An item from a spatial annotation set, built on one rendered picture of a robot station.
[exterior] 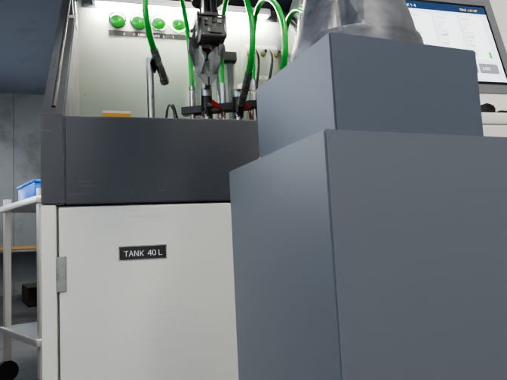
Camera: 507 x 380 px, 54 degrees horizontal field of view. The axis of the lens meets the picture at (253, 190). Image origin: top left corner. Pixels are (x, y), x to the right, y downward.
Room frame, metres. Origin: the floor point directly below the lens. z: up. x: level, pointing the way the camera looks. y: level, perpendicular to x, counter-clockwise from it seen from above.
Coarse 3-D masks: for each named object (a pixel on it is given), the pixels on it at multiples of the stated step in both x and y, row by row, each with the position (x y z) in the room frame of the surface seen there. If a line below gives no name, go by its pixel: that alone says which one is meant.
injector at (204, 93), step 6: (204, 90) 1.19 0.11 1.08; (210, 90) 1.20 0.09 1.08; (204, 96) 1.19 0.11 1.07; (210, 96) 1.20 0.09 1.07; (204, 102) 1.19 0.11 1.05; (210, 102) 1.20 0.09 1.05; (204, 108) 1.19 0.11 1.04; (210, 108) 1.18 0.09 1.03; (204, 114) 1.20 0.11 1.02; (210, 114) 1.20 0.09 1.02
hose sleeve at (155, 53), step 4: (156, 48) 1.07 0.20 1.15; (152, 52) 1.07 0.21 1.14; (156, 52) 1.08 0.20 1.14; (152, 56) 1.08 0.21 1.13; (156, 56) 1.08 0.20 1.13; (160, 56) 1.09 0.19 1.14; (156, 60) 1.09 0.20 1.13; (160, 60) 1.09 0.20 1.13; (156, 64) 1.10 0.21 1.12; (160, 64) 1.10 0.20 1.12; (156, 68) 1.11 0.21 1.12; (160, 68) 1.11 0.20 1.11; (160, 72) 1.12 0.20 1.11; (164, 72) 1.12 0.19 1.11; (160, 76) 1.13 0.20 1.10; (164, 76) 1.13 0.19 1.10
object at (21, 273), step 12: (24, 252) 6.20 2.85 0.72; (36, 252) 6.25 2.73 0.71; (0, 264) 6.09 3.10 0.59; (12, 264) 6.14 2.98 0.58; (24, 264) 6.20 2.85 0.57; (36, 264) 6.25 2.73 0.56; (0, 276) 6.09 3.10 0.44; (12, 276) 6.14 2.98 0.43; (24, 276) 6.20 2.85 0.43; (36, 276) 6.25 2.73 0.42
